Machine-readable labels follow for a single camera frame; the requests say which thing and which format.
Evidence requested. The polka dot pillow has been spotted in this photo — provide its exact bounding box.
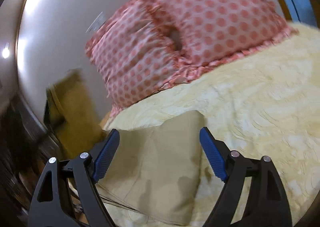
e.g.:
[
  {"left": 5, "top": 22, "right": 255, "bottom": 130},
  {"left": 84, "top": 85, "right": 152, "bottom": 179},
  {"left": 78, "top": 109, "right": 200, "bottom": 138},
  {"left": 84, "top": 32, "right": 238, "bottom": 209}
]
[
  {"left": 85, "top": 0, "right": 190, "bottom": 117},
  {"left": 155, "top": 0, "right": 296, "bottom": 85}
]

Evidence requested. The pale yellow bed cover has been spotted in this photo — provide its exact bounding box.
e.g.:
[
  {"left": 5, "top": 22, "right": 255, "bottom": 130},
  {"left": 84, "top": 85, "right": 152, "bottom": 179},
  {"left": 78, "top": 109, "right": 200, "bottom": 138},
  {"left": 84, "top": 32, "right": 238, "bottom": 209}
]
[{"left": 103, "top": 22, "right": 319, "bottom": 223}]

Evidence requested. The lower polka dot pillow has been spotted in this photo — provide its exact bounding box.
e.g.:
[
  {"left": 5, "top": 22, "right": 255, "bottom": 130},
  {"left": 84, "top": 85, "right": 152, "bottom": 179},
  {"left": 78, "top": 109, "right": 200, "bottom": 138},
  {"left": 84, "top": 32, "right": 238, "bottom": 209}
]
[{"left": 85, "top": 0, "right": 190, "bottom": 117}]

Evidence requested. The wall switch plate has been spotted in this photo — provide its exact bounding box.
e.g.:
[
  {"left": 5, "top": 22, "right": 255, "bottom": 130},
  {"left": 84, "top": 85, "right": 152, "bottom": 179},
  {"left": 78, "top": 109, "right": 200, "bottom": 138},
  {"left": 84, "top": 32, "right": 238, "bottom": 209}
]
[{"left": 86, "top": 12, "right": 106, "bottom": 33}]

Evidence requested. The upper polka dot pillow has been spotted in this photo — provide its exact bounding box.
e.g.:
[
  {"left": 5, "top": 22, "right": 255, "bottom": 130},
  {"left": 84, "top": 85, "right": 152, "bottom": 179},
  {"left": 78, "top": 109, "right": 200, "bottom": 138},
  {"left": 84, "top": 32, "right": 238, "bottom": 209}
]
[{"left": 155, "top": 0, "right": 296, "bottom": 85}]

